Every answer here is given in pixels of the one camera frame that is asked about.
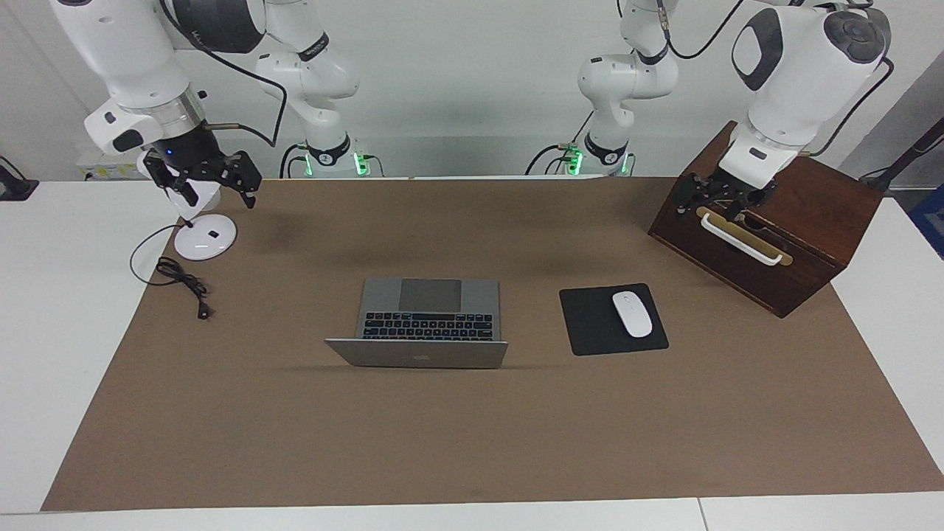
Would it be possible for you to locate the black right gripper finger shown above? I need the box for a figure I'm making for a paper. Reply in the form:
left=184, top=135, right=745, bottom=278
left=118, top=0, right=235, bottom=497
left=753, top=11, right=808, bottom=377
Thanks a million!
left=144, top=155, right=198, bottom=207
left=225, top=151, right=263, bottom=209

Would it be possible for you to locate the silver laptop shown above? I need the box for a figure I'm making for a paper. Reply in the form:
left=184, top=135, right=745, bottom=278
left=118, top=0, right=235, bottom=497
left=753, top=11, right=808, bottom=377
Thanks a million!
left=324, top=277, right=510, bottom=369

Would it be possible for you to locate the white desk lamp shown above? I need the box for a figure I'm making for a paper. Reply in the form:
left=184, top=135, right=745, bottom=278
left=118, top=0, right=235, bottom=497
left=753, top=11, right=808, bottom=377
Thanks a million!
left=136, top=151, right=238, bottom=261

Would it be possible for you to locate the white power strip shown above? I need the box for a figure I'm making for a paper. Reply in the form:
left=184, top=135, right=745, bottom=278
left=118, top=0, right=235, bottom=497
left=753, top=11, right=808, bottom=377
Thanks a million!
left=77, top=156, right=141, bottom=181

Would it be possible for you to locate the dark brown wooden box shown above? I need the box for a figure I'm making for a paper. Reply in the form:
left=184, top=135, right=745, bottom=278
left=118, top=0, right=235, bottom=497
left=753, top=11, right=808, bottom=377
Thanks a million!
left=648, top=120, right=884, bottom=319

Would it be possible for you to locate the white computer mouse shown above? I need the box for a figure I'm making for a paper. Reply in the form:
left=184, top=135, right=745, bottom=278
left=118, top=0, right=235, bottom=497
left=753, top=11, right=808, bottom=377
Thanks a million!
left=612, top=291, right=654, bottom=339

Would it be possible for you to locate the black tripod pole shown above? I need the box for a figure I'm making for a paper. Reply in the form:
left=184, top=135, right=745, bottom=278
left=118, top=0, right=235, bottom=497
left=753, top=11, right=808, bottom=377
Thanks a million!
left=859, top=118, right=944, bottom=194

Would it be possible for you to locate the black mouse pad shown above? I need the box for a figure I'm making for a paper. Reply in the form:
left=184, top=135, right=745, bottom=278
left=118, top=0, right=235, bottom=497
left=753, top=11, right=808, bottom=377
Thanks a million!
left=559, top=283, right=670, bottom=357

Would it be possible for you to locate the blue crate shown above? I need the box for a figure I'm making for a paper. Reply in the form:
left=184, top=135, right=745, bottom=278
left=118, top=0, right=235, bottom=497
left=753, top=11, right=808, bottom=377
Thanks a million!
left=909, top=184, right=944, bottom=259

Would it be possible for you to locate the brown table mat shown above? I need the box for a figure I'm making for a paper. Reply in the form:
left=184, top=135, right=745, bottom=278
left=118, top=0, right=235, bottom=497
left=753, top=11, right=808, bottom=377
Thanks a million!
left=41, top=177, right=944, bottom=512

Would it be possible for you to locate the white box handle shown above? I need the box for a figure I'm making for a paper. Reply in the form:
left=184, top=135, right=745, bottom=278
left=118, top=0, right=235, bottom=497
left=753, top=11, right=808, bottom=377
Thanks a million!
left=701, top=212, right=784, bottom=266

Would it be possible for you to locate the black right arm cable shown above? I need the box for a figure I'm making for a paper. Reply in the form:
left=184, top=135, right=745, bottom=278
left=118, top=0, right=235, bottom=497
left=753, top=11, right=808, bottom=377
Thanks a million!
left=159, top=0, right=288, bottom=148

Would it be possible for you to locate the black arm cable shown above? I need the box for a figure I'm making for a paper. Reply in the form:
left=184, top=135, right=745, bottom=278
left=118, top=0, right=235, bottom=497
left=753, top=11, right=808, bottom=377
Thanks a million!
left=159, top=0, right=288, bottom=148
left=656, top=0, right=895, bottom=157

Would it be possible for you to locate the black lamp power cable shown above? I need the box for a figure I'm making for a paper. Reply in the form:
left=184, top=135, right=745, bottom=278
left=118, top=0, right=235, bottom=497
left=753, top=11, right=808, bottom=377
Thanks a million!
left=130, top=223, right=213, bottom=321

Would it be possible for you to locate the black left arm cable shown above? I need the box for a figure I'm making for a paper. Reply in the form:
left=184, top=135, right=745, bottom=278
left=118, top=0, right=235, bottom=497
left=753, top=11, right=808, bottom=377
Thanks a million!
left=656, top=0, right=895, bottom=157

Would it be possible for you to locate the black clamp mount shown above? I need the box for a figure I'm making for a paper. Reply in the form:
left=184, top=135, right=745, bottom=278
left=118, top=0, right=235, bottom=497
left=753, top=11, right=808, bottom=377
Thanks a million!
left=0, top=156, right=39, bottom=201

